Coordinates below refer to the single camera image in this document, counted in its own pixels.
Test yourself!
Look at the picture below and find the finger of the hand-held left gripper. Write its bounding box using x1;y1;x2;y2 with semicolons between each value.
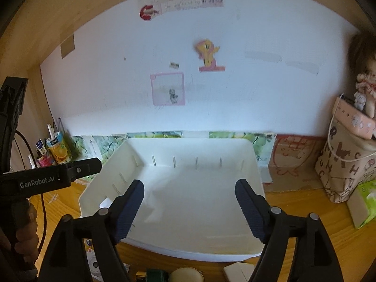
66;157;102;183

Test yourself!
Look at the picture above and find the clear tape strip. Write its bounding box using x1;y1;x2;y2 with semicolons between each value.
286;60;320;75

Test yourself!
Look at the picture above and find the pink patterned case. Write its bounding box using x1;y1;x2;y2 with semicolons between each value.
332;95;376;140

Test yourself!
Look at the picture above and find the beige letter print tote bag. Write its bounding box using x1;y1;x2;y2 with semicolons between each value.
315;120;376;204

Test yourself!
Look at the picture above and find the white cord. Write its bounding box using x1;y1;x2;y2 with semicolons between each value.
327;94;376;162

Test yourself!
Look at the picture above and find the brown haired doll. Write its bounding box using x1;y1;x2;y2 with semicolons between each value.
348;32;376;138

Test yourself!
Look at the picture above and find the dark green box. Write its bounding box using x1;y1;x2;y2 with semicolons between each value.
146;269;169;282

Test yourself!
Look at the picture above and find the yellow pony wall sticker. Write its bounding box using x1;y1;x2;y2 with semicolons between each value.
194;38;227;72

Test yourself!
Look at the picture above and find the white plastic storage bin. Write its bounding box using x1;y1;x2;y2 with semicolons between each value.
79;137;266;262

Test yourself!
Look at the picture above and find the green leaf printed paper strip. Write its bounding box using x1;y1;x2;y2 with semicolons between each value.
69;131;277;165

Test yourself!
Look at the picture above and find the pink framed wall drawing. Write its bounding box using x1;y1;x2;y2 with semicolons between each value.
150;72;186;106

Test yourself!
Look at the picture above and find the black cable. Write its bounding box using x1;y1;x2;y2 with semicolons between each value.
15;129;49;259

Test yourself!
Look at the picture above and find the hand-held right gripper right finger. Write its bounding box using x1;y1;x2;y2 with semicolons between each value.
235;179;344;282

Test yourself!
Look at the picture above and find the red wall sticker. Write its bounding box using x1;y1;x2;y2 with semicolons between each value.
139;4;161;21

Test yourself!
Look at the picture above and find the green tissue pack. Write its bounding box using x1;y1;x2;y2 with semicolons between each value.
347;180;376;230

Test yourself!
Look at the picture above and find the brown cartoon cardboard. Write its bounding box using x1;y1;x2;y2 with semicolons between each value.
266;135;329;193

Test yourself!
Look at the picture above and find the white angular box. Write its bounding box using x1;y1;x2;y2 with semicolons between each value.
223;262;255;282

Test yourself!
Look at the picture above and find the person's left hand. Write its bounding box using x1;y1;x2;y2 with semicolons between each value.
14;202;39;264

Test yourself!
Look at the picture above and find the orange juice carton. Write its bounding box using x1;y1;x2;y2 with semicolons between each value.
46;132;72;165

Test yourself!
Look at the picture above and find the round cream tin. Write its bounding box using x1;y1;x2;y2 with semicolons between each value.
170;267;204;282

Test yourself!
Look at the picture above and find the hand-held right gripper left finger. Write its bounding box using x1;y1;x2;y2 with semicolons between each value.
38;179;145;282

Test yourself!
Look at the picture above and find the brown tape patch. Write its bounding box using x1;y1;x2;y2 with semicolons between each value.
60;34;75;59

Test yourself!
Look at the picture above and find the pink tube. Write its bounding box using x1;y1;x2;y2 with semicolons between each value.
37;156;55;168

